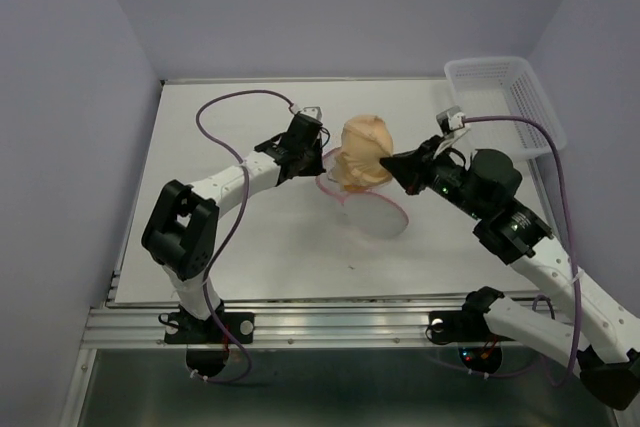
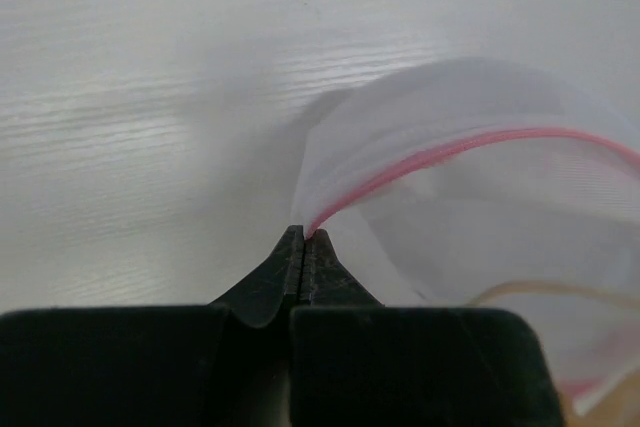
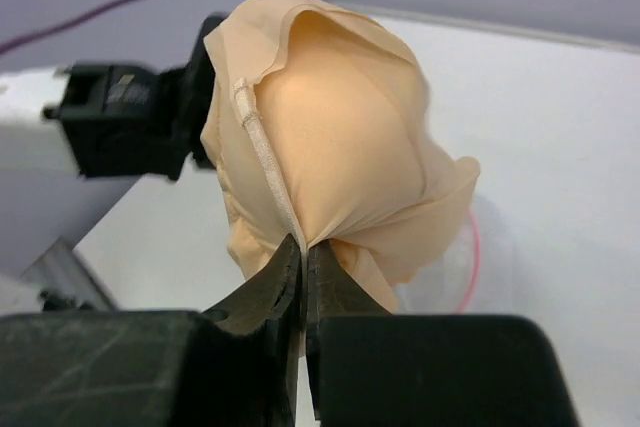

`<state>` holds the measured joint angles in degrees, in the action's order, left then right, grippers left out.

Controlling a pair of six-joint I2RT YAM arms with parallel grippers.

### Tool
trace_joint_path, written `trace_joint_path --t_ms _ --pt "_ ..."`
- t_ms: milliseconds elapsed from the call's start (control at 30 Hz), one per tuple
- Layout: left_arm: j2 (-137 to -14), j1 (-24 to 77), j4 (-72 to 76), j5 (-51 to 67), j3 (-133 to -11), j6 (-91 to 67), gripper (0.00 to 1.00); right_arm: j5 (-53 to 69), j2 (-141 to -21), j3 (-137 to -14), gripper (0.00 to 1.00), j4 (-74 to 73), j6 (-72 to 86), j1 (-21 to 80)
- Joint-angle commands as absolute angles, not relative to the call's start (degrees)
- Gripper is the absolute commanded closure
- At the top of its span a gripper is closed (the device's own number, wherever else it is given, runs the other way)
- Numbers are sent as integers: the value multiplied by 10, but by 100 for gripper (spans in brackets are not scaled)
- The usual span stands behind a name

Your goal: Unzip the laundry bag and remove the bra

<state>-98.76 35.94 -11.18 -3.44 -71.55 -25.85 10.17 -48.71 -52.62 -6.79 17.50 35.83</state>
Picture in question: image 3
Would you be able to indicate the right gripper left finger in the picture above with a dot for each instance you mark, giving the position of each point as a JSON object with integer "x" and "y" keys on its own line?
{"x": 256, "y": 339}

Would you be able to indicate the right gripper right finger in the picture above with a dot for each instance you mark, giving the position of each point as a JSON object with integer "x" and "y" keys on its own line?
{"x": 330, "y": 292}

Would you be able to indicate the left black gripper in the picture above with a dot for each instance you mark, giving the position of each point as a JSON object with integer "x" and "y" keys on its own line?
{"x": 125, "y": 120}

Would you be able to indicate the white mesh laundry bag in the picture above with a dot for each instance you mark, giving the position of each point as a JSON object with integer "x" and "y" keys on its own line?
{"x": 447, "y": 285}

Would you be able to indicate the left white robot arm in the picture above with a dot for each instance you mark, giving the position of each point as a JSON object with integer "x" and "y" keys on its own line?
{"x": 28, "y": 140}

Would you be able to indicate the aluminium mounting rail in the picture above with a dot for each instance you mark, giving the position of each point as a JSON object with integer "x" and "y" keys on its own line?
{"x": 66, "y": 282}

